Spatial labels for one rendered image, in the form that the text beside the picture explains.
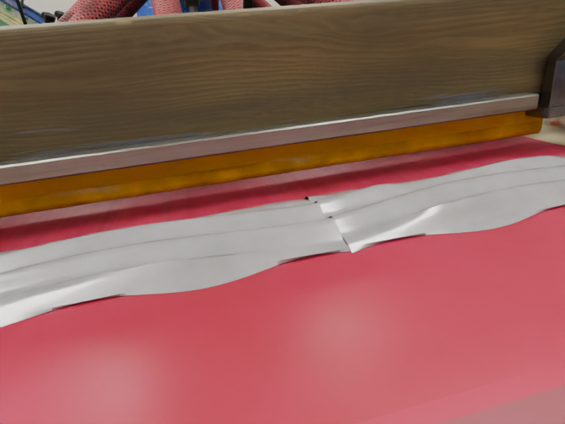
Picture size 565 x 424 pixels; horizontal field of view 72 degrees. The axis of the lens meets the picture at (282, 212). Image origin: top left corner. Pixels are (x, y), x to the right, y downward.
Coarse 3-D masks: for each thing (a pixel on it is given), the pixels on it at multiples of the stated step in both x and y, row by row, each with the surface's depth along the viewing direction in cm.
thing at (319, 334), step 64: (192, 192) 26; (256, 192) 25; (320, 256) 16; (64, 320) 14; (128, 320) 13; (192, 320) 13; (256, 320) 13; (320, 320) 12; (384, 320) 12; (0, 384) 11; (64, 384) 11; (128, 384) 11; (192, 384) 10; (256, 384) 10; (320, 384) 10; (384, 384) 10; (448, 384) 10
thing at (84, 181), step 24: (480, 120) 28; (504, 120) 29; (528, 120) 29; (312, 144) 26; (336, 144) 26; (360, 144) 27; (144, 168) 24; (168, 168) 24; (192, 168) 24; (216, 168) 25; (0, 192) 22; (24, 192) 23; (48, 192) 23
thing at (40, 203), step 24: (384, 144) 27; (408, 144) 27; (432, 144) 28; (456, 144) 29; (240, 168) 25; (264, 168) 26; (288, 168) 26; (312, 168) 27; (72, 192) 23; (96, 192) 24; (120, 192) 24; (144, 192) 24; (0, 216) 23
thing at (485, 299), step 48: (480, 144) 31; (528, 144) 30; (432, 240) 17; (480, 240) 16; (528, 240) 16; (384, 288) 14; (432, 288) 13; (480, 288) 13; (528, 288) 13; (432, 336) 11; (480, 336) 11; (528, 336) 11; (480, 384) 10
